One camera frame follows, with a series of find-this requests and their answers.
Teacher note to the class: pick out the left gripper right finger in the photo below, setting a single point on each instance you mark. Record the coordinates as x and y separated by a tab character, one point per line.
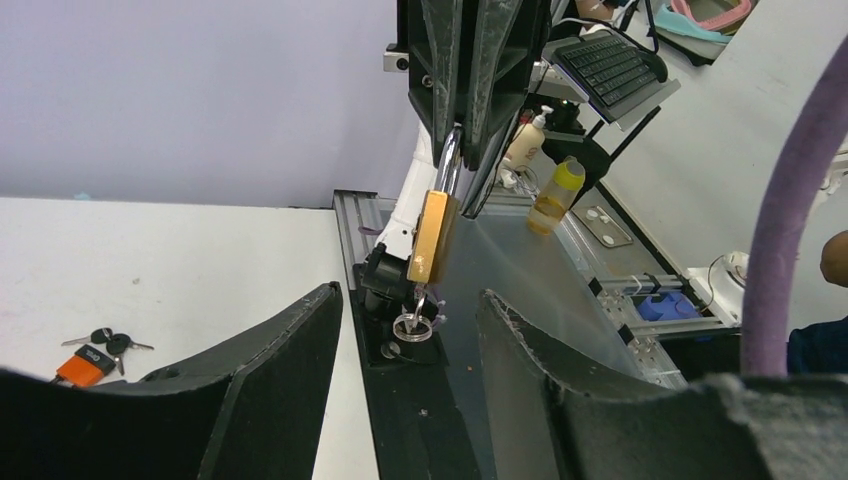
555	413

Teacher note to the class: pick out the black keys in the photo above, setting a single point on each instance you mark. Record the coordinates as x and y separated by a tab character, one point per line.
115	343

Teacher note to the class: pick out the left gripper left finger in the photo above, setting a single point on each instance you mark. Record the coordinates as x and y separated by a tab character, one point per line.
250	407

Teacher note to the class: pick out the small brass padlock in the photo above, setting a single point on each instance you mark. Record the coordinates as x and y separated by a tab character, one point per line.
433	236

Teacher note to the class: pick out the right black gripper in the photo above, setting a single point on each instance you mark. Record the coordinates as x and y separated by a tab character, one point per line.
491	47

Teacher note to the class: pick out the pink teal container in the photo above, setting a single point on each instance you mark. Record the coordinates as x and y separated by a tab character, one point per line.
711	21

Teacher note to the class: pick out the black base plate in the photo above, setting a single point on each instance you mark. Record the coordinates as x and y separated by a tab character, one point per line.
418	430

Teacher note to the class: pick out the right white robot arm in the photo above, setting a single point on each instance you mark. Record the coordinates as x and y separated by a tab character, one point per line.
387	291

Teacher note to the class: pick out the blue plastic block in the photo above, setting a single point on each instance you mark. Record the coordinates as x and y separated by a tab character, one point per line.
667	307

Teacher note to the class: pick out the yellow liquid bottle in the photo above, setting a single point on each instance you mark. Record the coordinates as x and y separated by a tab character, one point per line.
557	196

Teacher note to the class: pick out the black computer keyboard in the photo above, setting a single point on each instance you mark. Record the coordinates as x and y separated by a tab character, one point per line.
614	73

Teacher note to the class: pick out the white pump lotion bottle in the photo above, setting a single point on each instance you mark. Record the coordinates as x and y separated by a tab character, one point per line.
526	142

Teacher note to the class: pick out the orange black padlock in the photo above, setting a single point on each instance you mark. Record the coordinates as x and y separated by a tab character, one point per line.
85	368

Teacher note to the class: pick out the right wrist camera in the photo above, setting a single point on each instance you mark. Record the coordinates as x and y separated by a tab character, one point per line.
395	61

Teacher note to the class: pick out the aluminium rail frame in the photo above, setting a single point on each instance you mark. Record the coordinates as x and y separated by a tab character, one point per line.
565	283

